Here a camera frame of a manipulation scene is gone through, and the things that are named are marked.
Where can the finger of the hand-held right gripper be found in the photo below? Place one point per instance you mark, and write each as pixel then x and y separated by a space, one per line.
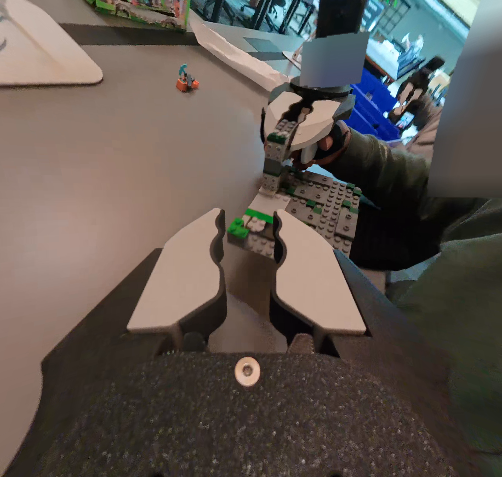
pixel 319 126
pixel 278 110

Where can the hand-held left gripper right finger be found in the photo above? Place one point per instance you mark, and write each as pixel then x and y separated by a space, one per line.
pixel 317 289

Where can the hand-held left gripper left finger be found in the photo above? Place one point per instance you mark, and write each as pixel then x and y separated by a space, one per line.
pixel 180 281

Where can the grey toy brick tower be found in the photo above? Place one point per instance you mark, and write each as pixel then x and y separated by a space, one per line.
pixel 274 163

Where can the grey toy brick baseplate build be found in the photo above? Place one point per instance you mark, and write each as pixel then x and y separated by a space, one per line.
pixel 329 206

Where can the person's left forearm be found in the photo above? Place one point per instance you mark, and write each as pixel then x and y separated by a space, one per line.
pixel 451 328

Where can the person's right forearm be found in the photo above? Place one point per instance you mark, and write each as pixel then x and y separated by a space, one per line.
pixel 384 159

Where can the grey desk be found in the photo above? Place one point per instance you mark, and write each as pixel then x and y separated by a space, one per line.
pixel 117 171

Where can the person's right hand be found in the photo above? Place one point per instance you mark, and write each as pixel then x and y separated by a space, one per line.
pixel 326 143

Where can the stacked blue plastic bins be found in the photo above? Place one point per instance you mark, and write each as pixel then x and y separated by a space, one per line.
pixel 372 108

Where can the white crumpled paper bag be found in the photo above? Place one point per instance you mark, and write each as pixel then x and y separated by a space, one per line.
pixel 243 57

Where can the person's dark trousers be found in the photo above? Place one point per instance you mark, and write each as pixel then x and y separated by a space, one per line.
pixel 392 234

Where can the small orange toy brick model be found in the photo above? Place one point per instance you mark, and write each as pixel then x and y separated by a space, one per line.
pixel 187 82

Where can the person's green jacket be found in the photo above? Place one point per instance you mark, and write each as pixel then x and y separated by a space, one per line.
pixel 470 218

